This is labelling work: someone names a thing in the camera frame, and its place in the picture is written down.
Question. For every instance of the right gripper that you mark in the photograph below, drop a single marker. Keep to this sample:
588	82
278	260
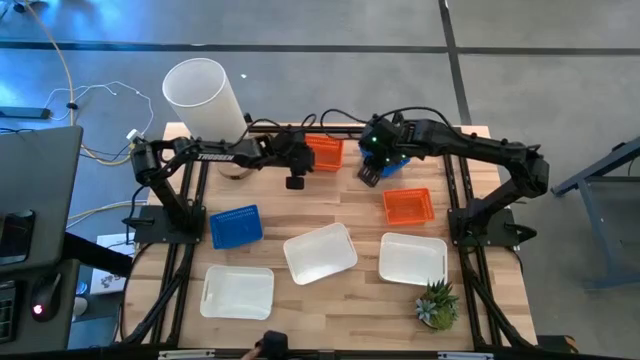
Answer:
384	142

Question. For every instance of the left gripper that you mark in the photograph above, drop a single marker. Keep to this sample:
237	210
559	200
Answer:
295	152

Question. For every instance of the blue plastic slotted basket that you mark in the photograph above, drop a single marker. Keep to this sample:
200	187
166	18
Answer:
236	226
397	168

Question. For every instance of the white plastic bin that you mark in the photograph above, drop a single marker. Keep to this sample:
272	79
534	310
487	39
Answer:
320	253
412	259
237	292

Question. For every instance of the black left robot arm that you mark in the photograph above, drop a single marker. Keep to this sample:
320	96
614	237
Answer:
215	156

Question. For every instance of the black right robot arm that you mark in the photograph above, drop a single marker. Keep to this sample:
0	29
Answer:
480	145

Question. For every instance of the orange plastic basket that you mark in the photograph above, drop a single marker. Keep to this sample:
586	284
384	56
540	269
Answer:
327	152
408	206

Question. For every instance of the white cylindrical bin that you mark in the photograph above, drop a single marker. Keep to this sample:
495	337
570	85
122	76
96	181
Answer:
205	105

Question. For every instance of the green succulent plant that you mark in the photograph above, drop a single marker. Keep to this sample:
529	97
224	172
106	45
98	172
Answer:
438	305

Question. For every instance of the black handheld object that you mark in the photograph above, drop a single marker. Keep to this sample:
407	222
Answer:
274	345

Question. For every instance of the black desk strut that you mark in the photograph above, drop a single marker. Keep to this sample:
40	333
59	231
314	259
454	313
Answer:
97	255

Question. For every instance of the white printed paper box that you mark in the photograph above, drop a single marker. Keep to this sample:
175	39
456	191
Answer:
107	285

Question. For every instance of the grey metal table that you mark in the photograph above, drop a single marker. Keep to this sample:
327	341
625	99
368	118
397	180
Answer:
600	170

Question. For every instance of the grey desk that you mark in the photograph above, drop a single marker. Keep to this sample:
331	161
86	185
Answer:
40	175

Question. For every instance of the black power strip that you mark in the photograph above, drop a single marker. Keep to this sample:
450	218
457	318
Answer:
25	113

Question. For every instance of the black computer mouse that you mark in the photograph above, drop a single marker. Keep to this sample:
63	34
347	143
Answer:
46	297

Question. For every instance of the black phone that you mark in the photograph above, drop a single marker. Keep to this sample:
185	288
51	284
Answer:
15	237

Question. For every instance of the black keyboard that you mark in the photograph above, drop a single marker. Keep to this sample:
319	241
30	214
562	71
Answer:
7	310

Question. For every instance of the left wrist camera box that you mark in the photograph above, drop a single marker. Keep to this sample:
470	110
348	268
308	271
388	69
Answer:
295	183

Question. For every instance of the silver bracket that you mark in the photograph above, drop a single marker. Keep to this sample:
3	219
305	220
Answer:
465	355
186	354

